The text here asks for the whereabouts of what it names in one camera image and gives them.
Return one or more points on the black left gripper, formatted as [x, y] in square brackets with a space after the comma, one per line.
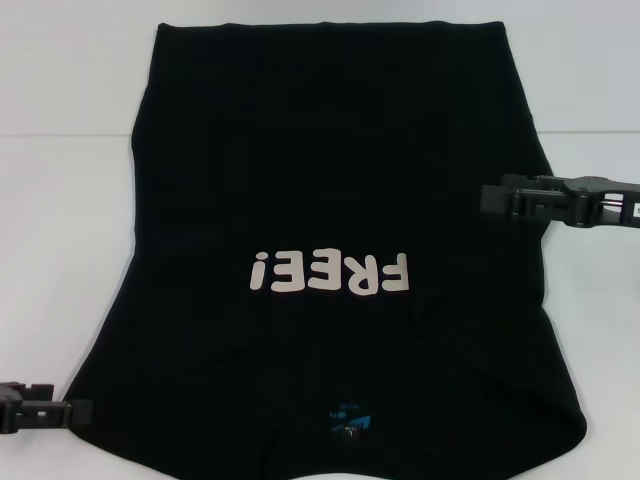
[7, 410]

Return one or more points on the black t-shirt with FREE print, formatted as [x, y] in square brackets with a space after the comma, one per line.
[325, 150]

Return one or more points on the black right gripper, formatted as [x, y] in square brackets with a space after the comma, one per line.
[585, 200]

